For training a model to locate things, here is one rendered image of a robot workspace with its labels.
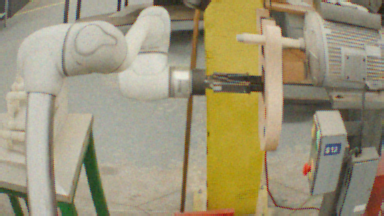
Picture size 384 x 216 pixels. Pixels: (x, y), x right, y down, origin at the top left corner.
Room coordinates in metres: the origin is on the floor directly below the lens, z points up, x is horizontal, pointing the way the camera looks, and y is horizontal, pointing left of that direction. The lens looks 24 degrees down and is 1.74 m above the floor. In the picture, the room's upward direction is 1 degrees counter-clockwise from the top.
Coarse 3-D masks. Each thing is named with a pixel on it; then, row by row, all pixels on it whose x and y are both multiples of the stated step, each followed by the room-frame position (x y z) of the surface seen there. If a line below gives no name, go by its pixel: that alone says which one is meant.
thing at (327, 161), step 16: (320, 112) 1.34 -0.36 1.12; (336, 112) 1.34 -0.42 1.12; (320, 128) 1.25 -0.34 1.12; (336, 128) 1.24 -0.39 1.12; (320, 144) 1.21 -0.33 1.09; (336, 144) 1.20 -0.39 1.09; (320, 160) 1.20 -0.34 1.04; (336, 160) 1.20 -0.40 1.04; (320, 176) 1.20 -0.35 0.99; (336, 176) 1.20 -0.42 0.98; (320, 192) 1.20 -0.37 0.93
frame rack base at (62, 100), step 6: (66, 78) 1.79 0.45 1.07; (66, 84) 1.79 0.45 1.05; (66, 90) 1.79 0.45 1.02; (60, 96) 1.69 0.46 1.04; (66, 96) 1.78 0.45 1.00; (24, 102) 1.66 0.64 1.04; (60, 102) 1.69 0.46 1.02; (66, 102) 1.78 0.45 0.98; (60, 108) 1.68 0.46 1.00; (66, 108) 1.77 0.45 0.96; (60, 114) 1.67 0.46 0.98; (66, 114) 1.76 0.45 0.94; (60, 120) 1.66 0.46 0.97
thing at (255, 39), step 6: (246, 36) 1.55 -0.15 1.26; (252, 36) 1.55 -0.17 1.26; (258, 36) 1.55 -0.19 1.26; (264, 36) 1.55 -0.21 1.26; (246, 42) 1.55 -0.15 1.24; (252, 42) 1.54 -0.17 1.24; (258, 42) 1.54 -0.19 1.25; (264, 42) 1.54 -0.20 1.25; (282, 42) 1.54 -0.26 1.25; (288, 42) 1.54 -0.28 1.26; (294, 42) 1.54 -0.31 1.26; (294, 48) 1.54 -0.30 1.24
